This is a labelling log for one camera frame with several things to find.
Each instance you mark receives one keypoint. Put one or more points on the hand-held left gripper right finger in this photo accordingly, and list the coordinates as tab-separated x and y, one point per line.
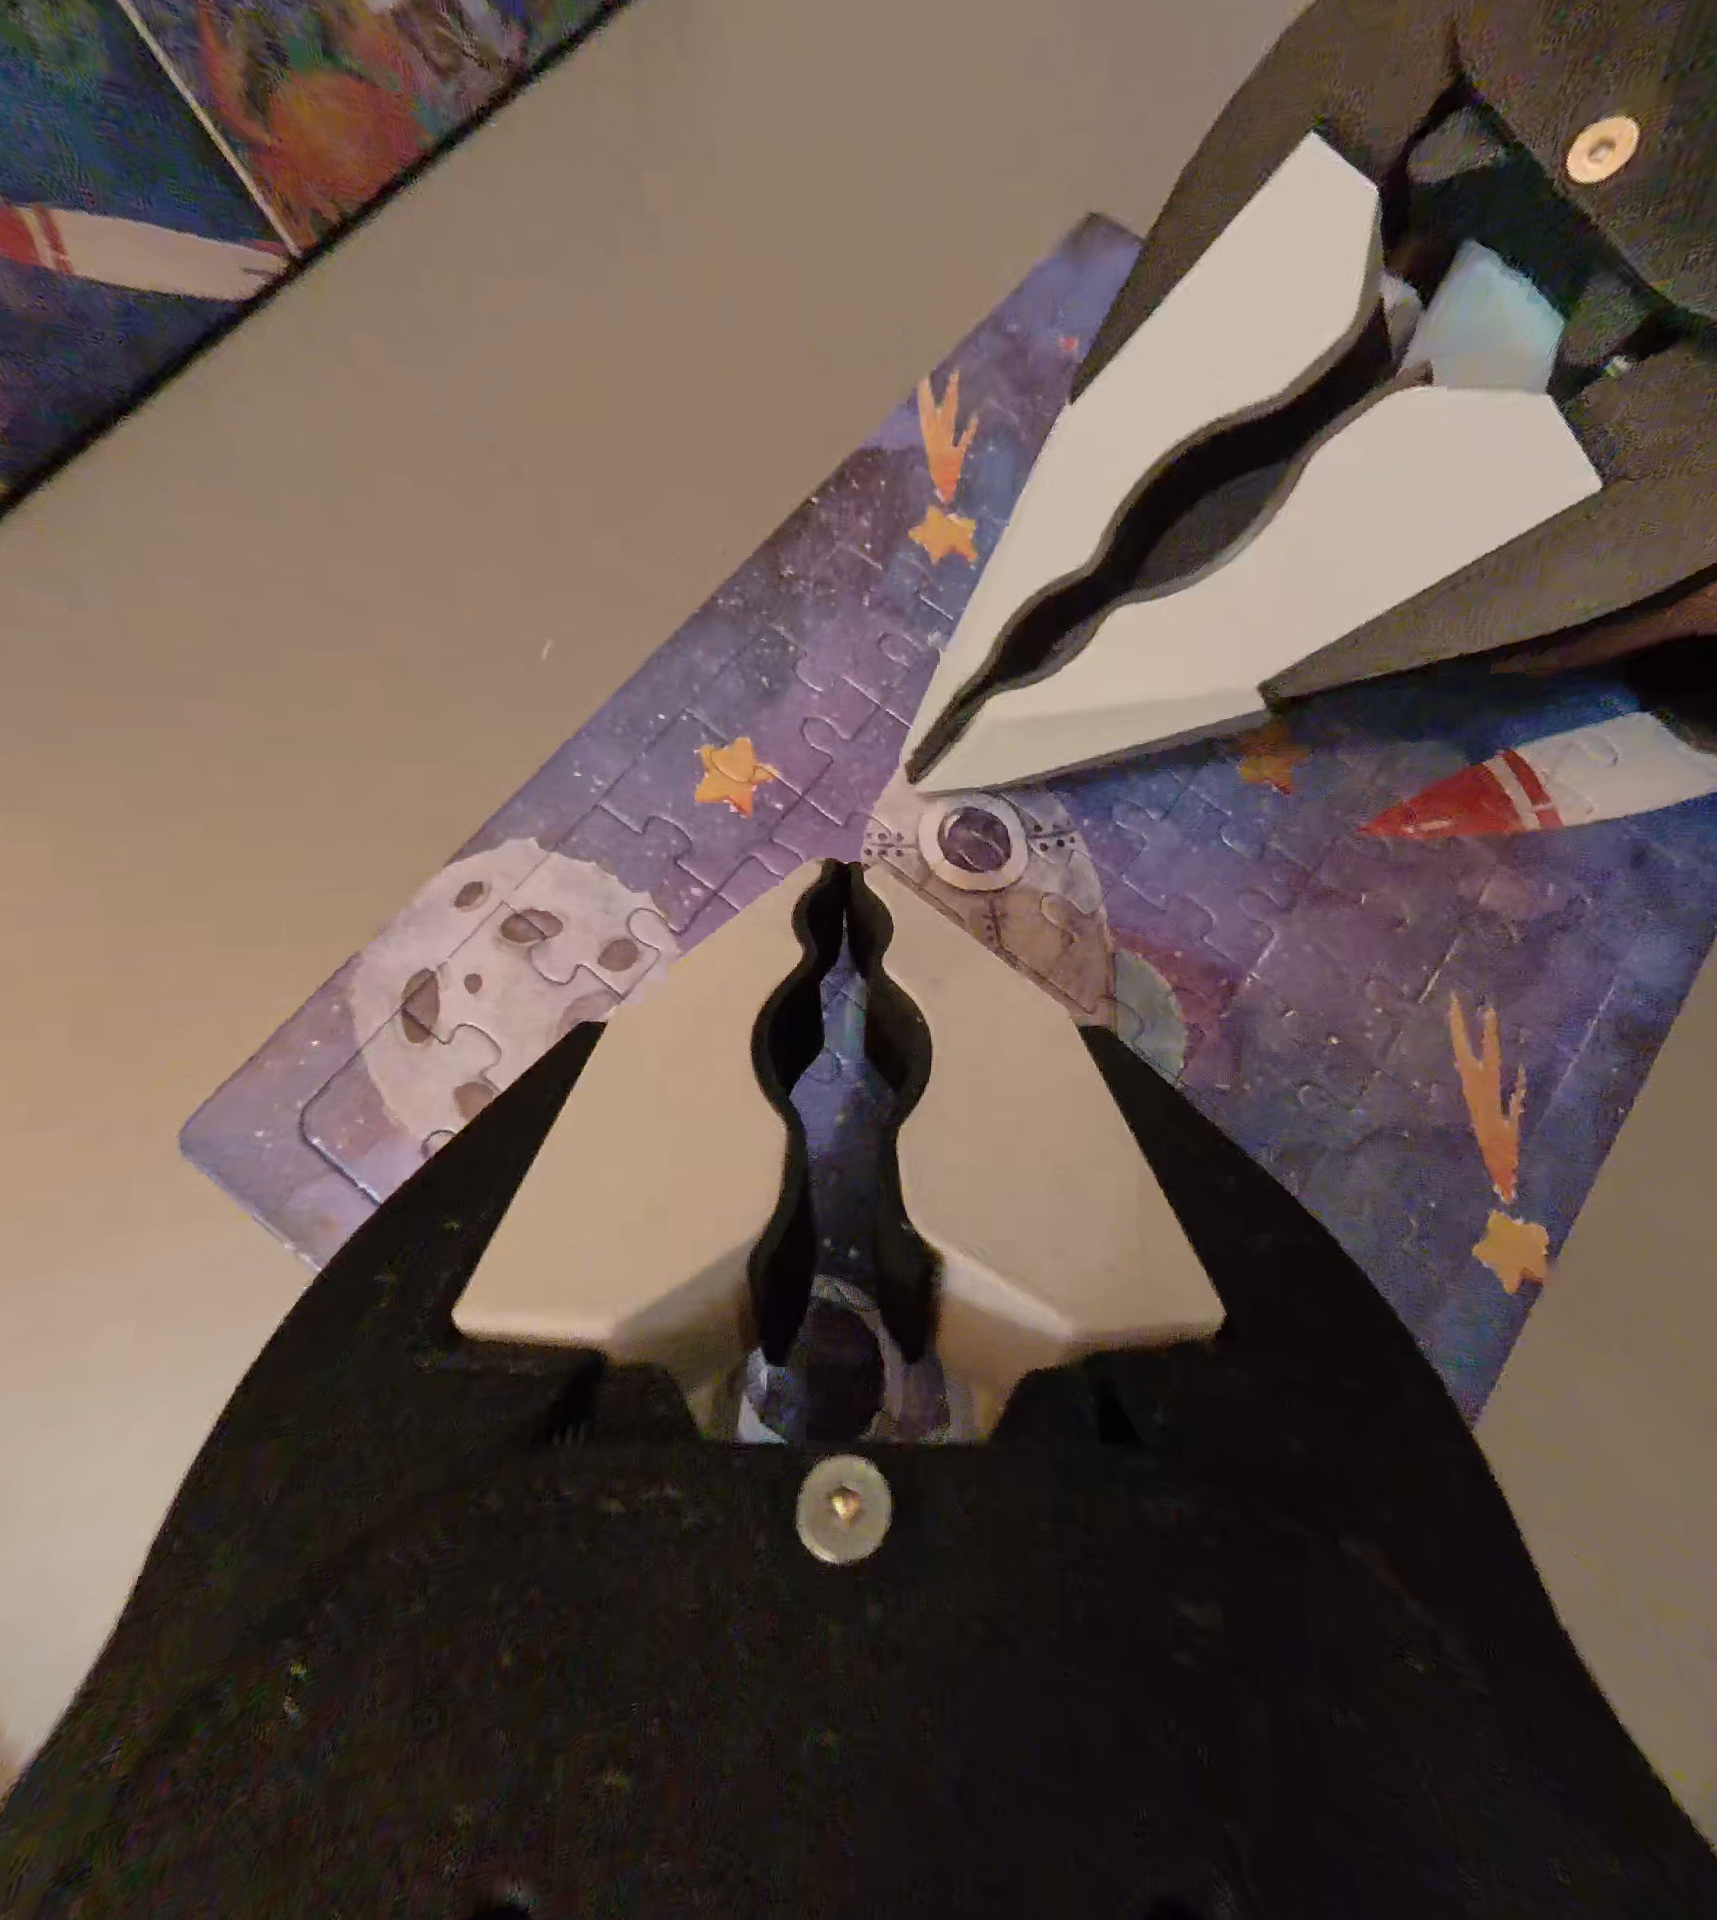
1052	1199

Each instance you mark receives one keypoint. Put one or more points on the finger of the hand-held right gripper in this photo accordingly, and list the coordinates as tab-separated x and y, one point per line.
1399	510
1218	328

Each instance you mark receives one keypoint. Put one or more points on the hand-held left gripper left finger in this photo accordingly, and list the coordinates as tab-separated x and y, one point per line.
633	1184

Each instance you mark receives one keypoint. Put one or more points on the space jigsaw puzzle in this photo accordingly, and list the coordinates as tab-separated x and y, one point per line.
1323	973

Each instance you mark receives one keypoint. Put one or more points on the puzzle box lid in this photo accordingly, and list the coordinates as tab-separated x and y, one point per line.
78	224

